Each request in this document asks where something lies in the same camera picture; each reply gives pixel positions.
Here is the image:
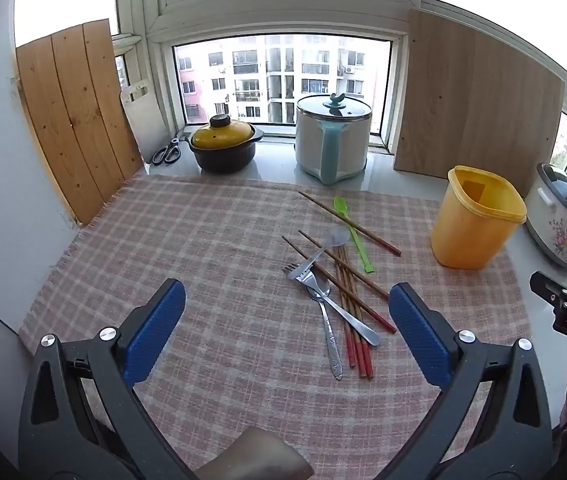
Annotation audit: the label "white cutting board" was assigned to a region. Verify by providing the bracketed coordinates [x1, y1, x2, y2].
[120, 84, 174, 161]

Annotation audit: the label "white window frame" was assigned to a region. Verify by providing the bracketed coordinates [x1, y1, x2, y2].
[111, 0, 567, 196]

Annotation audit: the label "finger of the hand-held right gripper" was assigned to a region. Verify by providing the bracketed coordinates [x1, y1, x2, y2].
[530, 271, 567, 317]

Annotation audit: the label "metal fork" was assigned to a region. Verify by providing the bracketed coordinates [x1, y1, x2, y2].
[282, 262, 381, 347]

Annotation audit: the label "light oak wood board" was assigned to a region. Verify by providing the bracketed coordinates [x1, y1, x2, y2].
[393, 9, 565, 196]

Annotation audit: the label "black ceramic pot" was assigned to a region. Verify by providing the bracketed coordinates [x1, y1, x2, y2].
[188, 127, 264, 175]

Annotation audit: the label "black handled scissors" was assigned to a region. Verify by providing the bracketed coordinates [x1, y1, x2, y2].
[151, 137, 184, 166]

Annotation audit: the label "knotty wooden plank board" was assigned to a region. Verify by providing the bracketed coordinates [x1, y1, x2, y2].
[15, 19, 144, 226]

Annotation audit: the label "apartment building outside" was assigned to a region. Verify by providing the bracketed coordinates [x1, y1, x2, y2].
[176, 35, 391, 136]

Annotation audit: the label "white electric pot teal handle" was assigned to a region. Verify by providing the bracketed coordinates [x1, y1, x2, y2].
[296, 105, 374, 184]

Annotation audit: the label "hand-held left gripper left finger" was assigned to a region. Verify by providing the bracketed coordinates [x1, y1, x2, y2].
[18, 278, 199, 480]

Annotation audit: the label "metal spoon patterned handle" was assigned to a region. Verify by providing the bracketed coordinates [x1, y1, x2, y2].
[305, 275, 344, 381]

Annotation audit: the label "pink plaid table cloth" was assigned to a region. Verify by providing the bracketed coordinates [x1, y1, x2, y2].
[18, 174, 531, 480]

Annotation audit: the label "brown red-ended chopstick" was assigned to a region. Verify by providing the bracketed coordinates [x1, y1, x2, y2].
[341, 244, 367, 380]
[337, 245, 362, 373]
[333, 245, 355, 367]
[298, 191, 403, 257]
[344, 243, 375, 380]
[298, 230, 390, 302]
[282, 235, 397, 334]

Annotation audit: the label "plain metal spoon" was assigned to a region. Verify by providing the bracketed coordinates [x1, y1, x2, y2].
[287, 226, 351, 281]

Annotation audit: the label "white floral rice cooker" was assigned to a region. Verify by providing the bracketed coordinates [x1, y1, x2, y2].
[524, 161, 567, 267]

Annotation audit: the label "green plastic spoon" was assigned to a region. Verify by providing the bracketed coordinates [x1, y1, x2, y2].
[333, 196, 377, 274]

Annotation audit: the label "glass lid teal knob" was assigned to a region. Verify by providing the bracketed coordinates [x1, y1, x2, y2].
[297, 92, 373, 122]

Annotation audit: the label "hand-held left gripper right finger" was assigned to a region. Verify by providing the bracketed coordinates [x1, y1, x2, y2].
[378, 282, 554, 480]

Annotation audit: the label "yellow pot lid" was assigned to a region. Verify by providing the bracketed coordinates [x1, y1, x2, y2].
[191, 114, 256, 150]

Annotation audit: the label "yellow plastic container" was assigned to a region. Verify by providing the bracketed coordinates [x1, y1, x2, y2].
[431, 165, 527, 270]

